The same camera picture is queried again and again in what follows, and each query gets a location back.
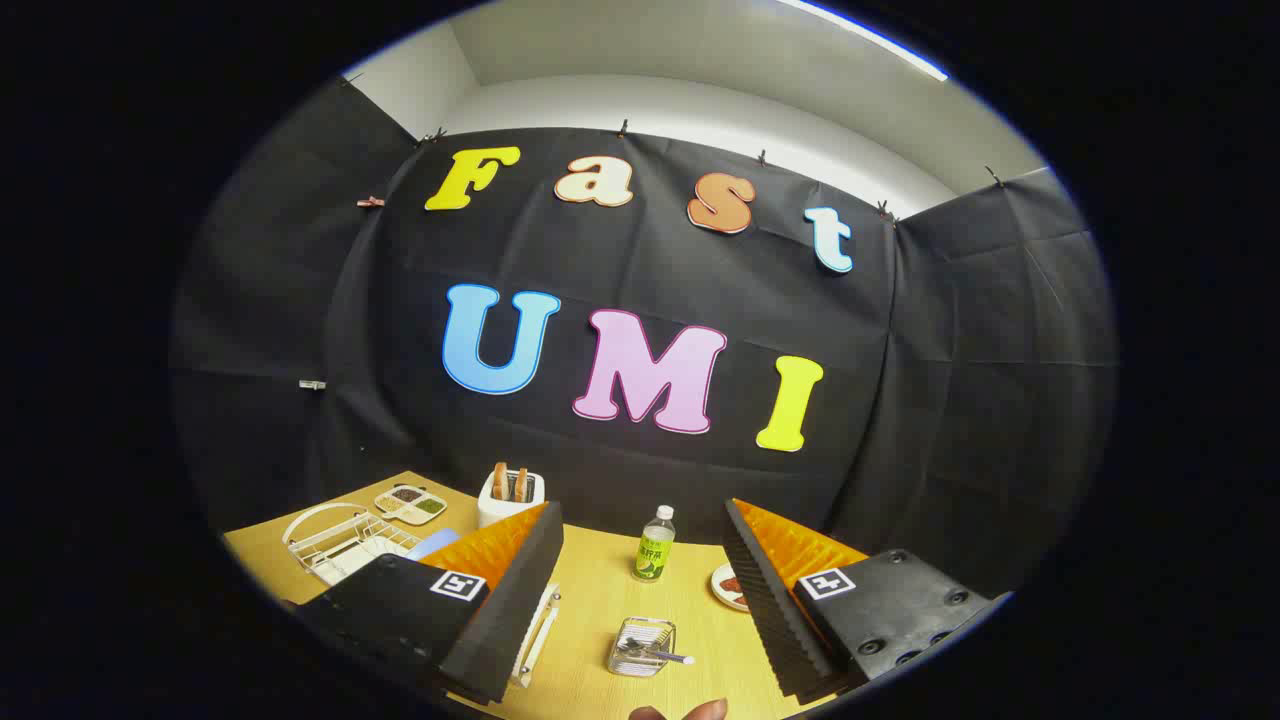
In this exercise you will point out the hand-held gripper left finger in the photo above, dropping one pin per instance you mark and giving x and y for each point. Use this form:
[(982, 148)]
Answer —
[(510, 600)]

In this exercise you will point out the blue plate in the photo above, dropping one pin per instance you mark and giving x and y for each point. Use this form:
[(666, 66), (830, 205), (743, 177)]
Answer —
[(432, 546)]

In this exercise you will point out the metal spoon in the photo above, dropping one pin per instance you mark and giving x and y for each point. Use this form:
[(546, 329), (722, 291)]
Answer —
[(660, 655)]

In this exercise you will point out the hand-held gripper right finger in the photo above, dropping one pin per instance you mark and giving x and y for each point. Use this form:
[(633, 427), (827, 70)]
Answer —
[(765, 600)]

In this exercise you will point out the green label drink bottle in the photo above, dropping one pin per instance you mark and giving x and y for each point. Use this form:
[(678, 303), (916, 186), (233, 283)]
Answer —
[(653, 555)]

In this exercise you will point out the black backdrop cloth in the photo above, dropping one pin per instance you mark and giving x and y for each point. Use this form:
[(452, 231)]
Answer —
[(920, 400)]

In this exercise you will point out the red meat slice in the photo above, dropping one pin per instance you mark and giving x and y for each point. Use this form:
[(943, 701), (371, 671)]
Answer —
[(731, 585)]

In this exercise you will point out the white toaster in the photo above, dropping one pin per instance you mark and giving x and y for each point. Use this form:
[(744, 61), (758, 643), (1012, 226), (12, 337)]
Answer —
[(495, 510)]

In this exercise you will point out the white divided seasoning tray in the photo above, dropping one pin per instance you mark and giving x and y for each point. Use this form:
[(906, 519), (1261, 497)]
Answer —
[(410, 505)]

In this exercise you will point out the toasted bread slice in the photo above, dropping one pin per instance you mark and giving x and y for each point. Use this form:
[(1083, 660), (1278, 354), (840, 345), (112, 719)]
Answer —
[(521, 485), (500, 482)]

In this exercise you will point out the white oval plate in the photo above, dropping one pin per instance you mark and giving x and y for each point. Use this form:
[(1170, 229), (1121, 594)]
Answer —
[(722, 598)]

